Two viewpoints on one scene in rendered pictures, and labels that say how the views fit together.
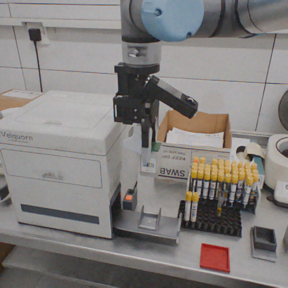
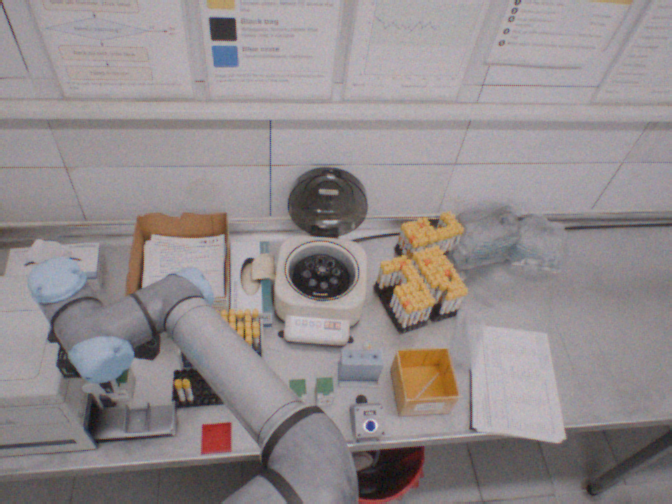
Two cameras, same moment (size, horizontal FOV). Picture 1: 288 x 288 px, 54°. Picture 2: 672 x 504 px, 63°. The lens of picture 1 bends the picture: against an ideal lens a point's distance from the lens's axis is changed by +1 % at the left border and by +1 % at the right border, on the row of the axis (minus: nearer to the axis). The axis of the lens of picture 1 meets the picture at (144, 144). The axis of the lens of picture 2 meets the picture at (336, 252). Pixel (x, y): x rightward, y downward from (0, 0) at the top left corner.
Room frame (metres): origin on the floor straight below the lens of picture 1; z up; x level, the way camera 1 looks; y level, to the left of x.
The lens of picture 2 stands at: (-0.01, -0.16, 2.15)
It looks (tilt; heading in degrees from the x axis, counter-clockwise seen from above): 51 degrees down; 333
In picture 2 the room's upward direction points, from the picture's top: 9 degrees clockwise
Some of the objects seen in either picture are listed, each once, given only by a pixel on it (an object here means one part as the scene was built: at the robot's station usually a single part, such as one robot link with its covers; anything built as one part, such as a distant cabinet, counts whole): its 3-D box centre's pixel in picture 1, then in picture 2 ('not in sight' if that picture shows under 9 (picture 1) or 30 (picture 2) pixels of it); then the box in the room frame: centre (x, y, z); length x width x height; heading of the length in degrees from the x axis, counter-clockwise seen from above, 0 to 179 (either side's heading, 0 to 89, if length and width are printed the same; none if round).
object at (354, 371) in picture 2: not in sight; (360, 366); (0.53, -0.54, 0.92); 0.10 x 0.07 x 0.10; 72
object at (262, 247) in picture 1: (263, 240); not in sight; (0.52, -0.30, 0.89); 0.09 x 0.05 x 0.04; 165
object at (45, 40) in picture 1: (37, 33); not in sight; (1.26, 0.44, 1.29); 0.09 x 0.01 x 0.09; 77
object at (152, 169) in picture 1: (151, 159); (121, 383); (0.55, -0.02, 1.11); 0.05 x 0.04 x 0.06; 165
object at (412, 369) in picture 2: not in sight; (423, 382); (0.44, -0.68, 0.93); 0.13 x 0.13 x 0.10; 76
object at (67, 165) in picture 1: (82, 158); (28, 366); (0.69, 0.17, 1.03); 0.31 x 0.27 x 0.30; 77
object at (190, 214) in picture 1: (210, 205); (207, 377); (0.60, -0.18, 0.93); 0.17 x 0.09 x 0.11; 77
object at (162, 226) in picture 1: (141, 219); (127, 420); (0.56, 0.01, 0.92); 0.21 x 0.07 x 0.05; 77
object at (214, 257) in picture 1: (215, 257); (216, 437); (0.48, -0.17, 0.88); 0.07 x 0.07 x 0.01; 77
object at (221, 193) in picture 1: (220, 206); not in sight; (0.60, -0.21, 0.93); 0.01 x 0.01 x 0.10; 77
